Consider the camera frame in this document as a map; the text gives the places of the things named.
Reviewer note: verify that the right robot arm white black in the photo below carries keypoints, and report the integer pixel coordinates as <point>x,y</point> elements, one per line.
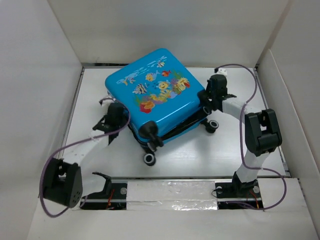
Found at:
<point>259,133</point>

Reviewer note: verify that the blue kids suitcase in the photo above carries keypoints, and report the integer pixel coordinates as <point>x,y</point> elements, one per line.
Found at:
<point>163,98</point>

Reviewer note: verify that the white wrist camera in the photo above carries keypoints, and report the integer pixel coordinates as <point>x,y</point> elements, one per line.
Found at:
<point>221,71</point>
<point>106,101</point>

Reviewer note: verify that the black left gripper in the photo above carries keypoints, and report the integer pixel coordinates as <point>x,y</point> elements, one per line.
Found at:
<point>125,121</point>

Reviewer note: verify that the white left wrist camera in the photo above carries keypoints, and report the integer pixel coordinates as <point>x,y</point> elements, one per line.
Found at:
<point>106,101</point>

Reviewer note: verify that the metal base rail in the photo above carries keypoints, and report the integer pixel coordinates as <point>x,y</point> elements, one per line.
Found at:
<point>172,195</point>

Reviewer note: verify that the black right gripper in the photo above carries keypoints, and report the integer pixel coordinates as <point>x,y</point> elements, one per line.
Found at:
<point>204,94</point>

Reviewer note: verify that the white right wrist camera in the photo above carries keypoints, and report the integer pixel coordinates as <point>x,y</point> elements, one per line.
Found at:
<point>221,71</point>

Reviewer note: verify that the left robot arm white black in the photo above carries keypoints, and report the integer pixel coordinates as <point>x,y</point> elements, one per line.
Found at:
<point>61,179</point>

